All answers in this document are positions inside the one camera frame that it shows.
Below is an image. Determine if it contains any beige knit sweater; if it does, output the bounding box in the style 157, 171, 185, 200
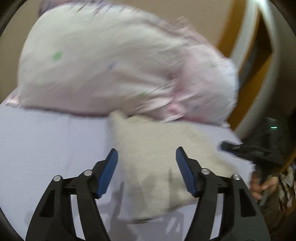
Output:
109, 111, 236, 222

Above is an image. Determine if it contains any person's right hand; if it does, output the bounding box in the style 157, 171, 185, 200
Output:
250, 173, 279, 201

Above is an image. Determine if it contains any lavender bed sheet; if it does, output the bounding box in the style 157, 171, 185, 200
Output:
0, 101, 256, 241

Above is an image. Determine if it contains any pink floral pillow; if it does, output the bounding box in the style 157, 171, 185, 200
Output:
6, 1, 238, 126

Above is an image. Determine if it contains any wooden bed frame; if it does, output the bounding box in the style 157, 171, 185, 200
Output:
217, 0, 282, 140

